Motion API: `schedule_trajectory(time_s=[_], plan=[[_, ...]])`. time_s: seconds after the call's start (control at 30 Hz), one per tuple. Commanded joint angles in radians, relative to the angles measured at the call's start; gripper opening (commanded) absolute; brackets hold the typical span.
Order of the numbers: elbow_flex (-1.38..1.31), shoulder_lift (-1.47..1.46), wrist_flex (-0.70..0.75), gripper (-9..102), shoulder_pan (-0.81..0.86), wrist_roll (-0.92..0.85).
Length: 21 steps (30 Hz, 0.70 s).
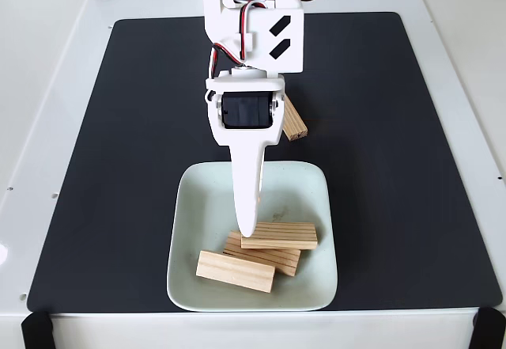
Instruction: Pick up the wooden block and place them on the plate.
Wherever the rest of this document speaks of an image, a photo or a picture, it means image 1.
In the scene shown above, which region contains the grooved wooden block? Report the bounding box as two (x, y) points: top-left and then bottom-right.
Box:
(240, 222), (319, 251)
(222, 231), (301, 278)
(196, 249), (276, 294)
(281, 95), (309, 142)

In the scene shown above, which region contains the pale green square plate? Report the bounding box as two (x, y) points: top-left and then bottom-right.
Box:
(165, 161), (339, 313)

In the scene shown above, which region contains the black rubber mat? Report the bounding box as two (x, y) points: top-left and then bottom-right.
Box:
(25, 11), (503, 313)

